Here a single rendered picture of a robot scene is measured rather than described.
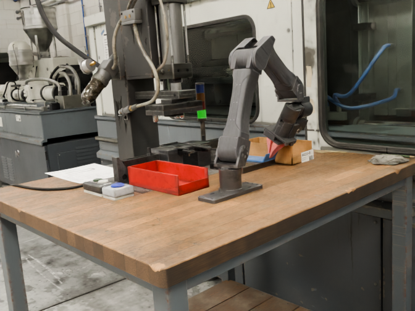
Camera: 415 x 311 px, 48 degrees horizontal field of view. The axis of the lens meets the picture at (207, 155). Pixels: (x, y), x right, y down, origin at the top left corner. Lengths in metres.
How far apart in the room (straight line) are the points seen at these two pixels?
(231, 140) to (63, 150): 3.57
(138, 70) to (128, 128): 0.24
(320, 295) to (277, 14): 1.26
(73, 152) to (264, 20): 2.99
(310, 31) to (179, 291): 1.31
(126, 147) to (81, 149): 2.95
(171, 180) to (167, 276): 0.51
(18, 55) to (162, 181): 4.75
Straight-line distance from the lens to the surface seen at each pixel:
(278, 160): 1.68
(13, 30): 11.16
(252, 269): 2.49
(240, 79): 1.32
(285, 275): 2.33
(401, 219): 1.74
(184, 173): 1.47
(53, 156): 4.71
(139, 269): 0.92
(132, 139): 1.82
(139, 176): 1.47
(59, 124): 4.71
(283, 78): 1.47
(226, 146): 1.28
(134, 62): 1.75
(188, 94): 1.63
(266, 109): 2.21
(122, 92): 1.83
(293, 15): 2.08
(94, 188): 1.44
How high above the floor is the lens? 1.24
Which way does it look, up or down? 10 degrees down
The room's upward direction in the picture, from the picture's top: 4 degrees counter-clockwise
